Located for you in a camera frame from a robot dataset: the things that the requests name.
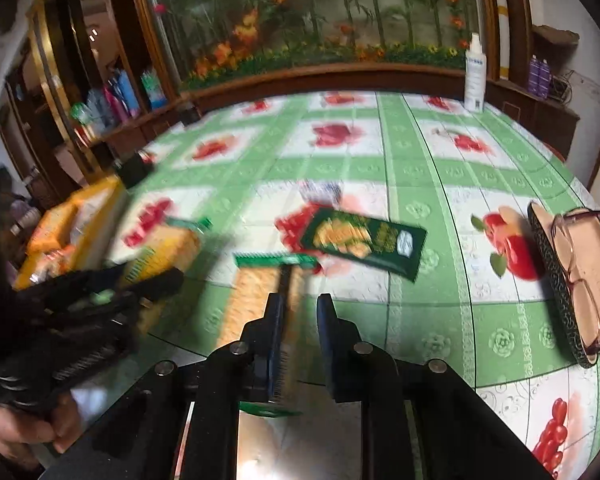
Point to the yellow Weidan cracker pack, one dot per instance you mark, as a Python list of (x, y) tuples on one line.
[(157, 273)]

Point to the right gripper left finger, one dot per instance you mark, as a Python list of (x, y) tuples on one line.
[(264, 336)]

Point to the orange biscuit pack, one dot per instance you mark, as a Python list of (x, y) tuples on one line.
[(53, 231)]

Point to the green edged clear cracker pack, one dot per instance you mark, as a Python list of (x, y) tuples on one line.
[(257, 276)]

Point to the patterned glasses case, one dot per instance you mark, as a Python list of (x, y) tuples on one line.
[(540, 220)]

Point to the blue thermos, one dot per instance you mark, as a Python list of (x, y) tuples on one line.
[(128, 95)]

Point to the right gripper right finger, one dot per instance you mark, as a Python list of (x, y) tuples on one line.
[(337, 340)]

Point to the small black stand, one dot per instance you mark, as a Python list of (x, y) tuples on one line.
[(188, 113)]

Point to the grey thermos jug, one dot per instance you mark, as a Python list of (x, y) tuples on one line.
[(100, 111)]

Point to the person left hand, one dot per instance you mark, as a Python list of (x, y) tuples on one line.
[(20, 431)]

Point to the yellow snack tray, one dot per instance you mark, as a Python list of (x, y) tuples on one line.
[(75, 235)]

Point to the glass flower display cabinet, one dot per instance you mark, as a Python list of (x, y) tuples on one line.
[(218, 52)]

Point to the black round ashtray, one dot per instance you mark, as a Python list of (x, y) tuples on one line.
[(133, 168)]

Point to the dark green cracker packet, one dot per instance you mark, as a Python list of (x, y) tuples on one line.
[(381, 244)]

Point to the green capped water bottle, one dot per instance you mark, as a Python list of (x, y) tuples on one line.
[(153, 88)]

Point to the green fruit pattern tablecloth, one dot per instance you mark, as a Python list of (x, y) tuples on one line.
[(415, 212)]

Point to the white spray bottle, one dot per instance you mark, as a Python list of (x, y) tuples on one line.
[(475, 75)]

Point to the eyeglasses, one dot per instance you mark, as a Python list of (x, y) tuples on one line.
[(575, 238)]

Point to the purple bottles pair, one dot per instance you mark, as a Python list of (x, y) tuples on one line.
[(539, 78)]

